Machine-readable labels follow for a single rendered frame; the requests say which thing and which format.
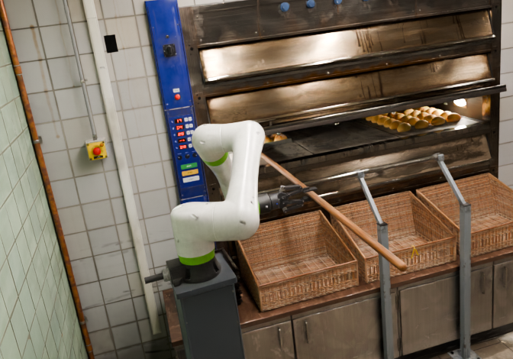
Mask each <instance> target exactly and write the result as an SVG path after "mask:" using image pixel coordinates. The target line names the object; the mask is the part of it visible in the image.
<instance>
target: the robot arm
mask: <svg viewBox="0 0 513 359"><path fill-rule="evenodd" d="M264 141H265V133H264V130H263V128H262V127H261V126H260V125H259V124H258V123H256V122H255V121H241V122H237V123H230V124H223V125H201V126H199V127H197V128H196V129H195V131H194V132H193V134H192V145H193V147H194V148H195V150H196V152H197V153H198V155H199V156H200V157H201V159H202V160H203V161H204V162H205V164H206V165H207V166H208V167H209V168H210V169H211V170H212V172H213V173H214V174H215V176H216V177H217V179H218V182H219V184H220V187H221V191H222V192H223V195H224V198H225V200H224V201H223V202H187V203H184V204H181V205H178V206H176V207H175V208H174V209H173V210H172V211H171V214H170V218H171V223H172V228H173V236H174V240H175V245H176V252H177V255H178V256H179V257H178V258H175V259H172V260H167V261H166V269H163V270H162V273H158V274H156V275H153V276H149V277H144V281H145V284H148V283H152V282H156V281H159V280H164V282H168V281H171V283H172V285H174V287H176V286H180V285H181V284H182V283H183V282H184V283H204V282H206V281H209V280H212V279H214V278H215V277H216V276H217V275H218V274H219V273H220V272H221V264H220V263H219V262H218V260H217V259H216V256H215V241H239V240H245V239H248V238H250V237H251V236H253V235H254V234H255V233H256V231H257V229H258V228H259V224H260V215H262V214H266V213H269V212H271V210H274V209H282V210H283V211H284V213H287V212H288V211H290V210H293V209H297V208H299V207H302V206H303V204H304V202H307V201H310V200H311V197H309V196H303V197H302V198H300V199H288V198H289V197H290V196H293V195H295V194H297V193H300V192H311V191H314V190H317V189H318V188H316V187H315V186H314V187H311V188H309V187H308V186H306V187H303V188H302V186H300V185H299V184H298V185H291V186H280V191H278V192H275V193H271V194H267V193H263V194H259V195H258V193H257V188H258V173H259V165H260V157H261V153H262V149H263V144H264ZM229 152H233V160H232V162H231V159H230V155H229ZM288 189H295V190H292V191H291V192H286V193H284V192H283V191H285V190H288ZM291 203H297V204H294V205H291V206H288V207H285V206H286V205H287V204H291Z"/></svg>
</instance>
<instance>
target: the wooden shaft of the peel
mask: <svg viewBox="0 0 513 359"><path fill-rule="evenodd" d="M261 157H262V158H263V159H264V160H265V161H266V162H268V163H269V164H270V165H271V166H273V167H274V168H275V169H277V170H278V171H279V172H280V173H281V174H282V175H283V176H285V177H286V178H287V179H288V180H290V181H291V182H292V183H294V184H295V185H298V184H299V185H300V186H302V188H303V187H306V185H305V184H303V183H302V182H300V181H299V180H298V179H296V178H295V177H294V176H293V175H292V174H291V173H289V172H288V171H287V170H285V169H284V168H282V167H281V166H280V165H279V164H278V163H276V162H275V161H274V160H272V159H271V158H270V157H268V156H267V155H266V154H264V152H262V153H261ZM305 193H306V194H307V195H308V196H309V197H311V198H312V199H313V200H315V201H316V203H317V204H319V205H320V206H321V207H323V208H324V209H325V210H326V211H328V212H329V213H330V214H332V215H333V216H334V217H335V218H336V219H337V220H338V221H339V222H341V223H342V224H343V225H345V226H346V227H347V228H349V229H350V230H351V231H352V232H353V233H354V234H355V235H357V236H358V237H359V238H361V239H362V240H363V241H364V242H366V243H367V244H368V245H369V246H370V247H371V248H372V249H374V250H375V251H376V252H377V253H379V254H380V255H381V256H383V257H384V258H385V259H386V260H387V261H388V262H389V263H391V264H392V265H393V266H394V267H396V268H397V269H398V270H400V271H402V272H404V271H406V270H407V265H406V263H404V262H403V261H402V260H400V259H399V258H398V257H396V256H395V255H394V254H393V253H392V252H390V251H389V250H388V249H386V248H385V247H383V246H382V245H381V244H380V243H379V242H378V241H376V240H375V239H374V238H372V237H371V236H369V235H368V234H367V233H366V232H365V231H363V230H362V229H361V228H359V227H358V226H357V225H355V224H354V223H353V222H352V221H351V220H350V219H348V218H347V217H345V216H344V215H343V214H341V213H340V212H339V211H338V210H336V209H335V208H334V207H333V206H331V205H330V204H329V203H327V202H326V201H325V200H323V199H322V198H321V197H320V196H319V195H317V194H316V193H315V192H313V191H311V192H305Z"/></svg>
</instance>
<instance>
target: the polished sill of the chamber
mask: <svg viewBox="0 0 513 359"><path fill-rule="evenodd" d="M489 128H490V123H489V122H486V121H481V122H476V123H472V124H468V125H461V126H456V127H452V128H445V129H441V130H437V131H430V132H426V133H421V134H414V135H410V136H406V137H399V138H395V139H391V140H386V141H379V142H375V143H371V144H364V145H360V146H355V147H348V148H344V149H340V150H333V151H328V152H324V153H320V154H312V155H308V156H304V157H297V158H293V159H289V160H281V161H277V162H276V163H278V164H279V165H280V166H281V167H282V168H284V169H285V170H286V169H290V168H294V167H301V166H305V165H309V164H313V163H320V162H325V161H329V160H336V159H340V158H344V157H351V156H355V155H359V154H366V153H370V152H374V151H378V150H385V149H389V148H394V147H401V146H405V145H409V144H416V143H420V142H424V141H431V140H435V139H439V138H443V137H450V136H454V135H458V134H465V133H470V132H474V131H481V130H485V129H489ZM275 171H278V170H277V169H275V168H274V167H273V166H271V165H270V164H269V163H266V164H262V165H259V173H258V175H260V174H264V173H271V172H275Z"/></svg>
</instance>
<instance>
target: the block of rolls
mask: <svg viewBox="0 0 513 359"><path fill-rule="evenodd" d="M362 119H366V120H367V121H371V122H372V123H377V124H378V125H384V127H386V128H390V129H397V131H398V132H405V131H410V130H411V126H415V128H416V129H422V128H427V127H428V125H429V124H428V123H431V125H443V124H444V123H445V120H447V122H455V121H459V120H460V119H461V117H460V115H459V114H457V113H451V112H449V111H445V112H444V111H442V110H440V109H436V108H429V107H427V106H425V107H420V108H412V109H408V110H403V111H399V112H395V114H392V113H386V114H382V115H374V116H370V117H365V118H362Z"/></svg>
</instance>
